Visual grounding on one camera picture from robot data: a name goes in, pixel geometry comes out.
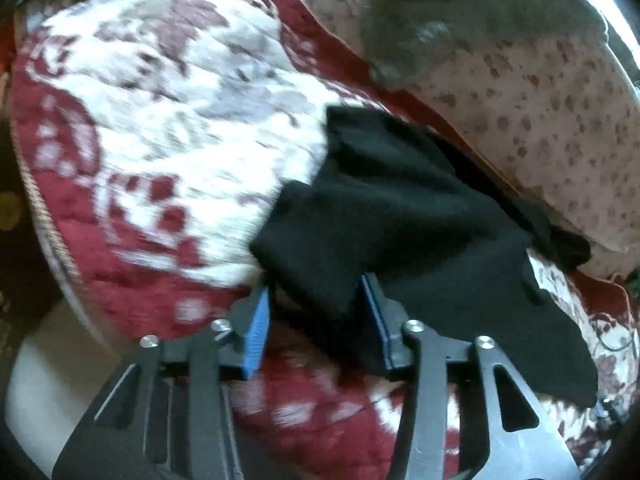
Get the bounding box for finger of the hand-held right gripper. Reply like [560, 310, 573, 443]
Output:
[596, 396, 626, 433]

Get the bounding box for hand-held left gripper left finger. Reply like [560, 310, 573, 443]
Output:
[52, 284, 272, 480]

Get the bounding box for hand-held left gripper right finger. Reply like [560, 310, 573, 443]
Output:
[361, 274, 582, 480]

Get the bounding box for black pants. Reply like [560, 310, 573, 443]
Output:
[248, 105, 599, 408]

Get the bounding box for red white floral blanket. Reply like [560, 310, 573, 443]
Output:
[10, 0, 640, 480]

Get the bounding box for beige spotted pillow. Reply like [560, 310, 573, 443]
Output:
[287, 0, 640, 253]

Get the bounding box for grey green towel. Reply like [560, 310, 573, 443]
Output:
[361, 0, 611, 90]

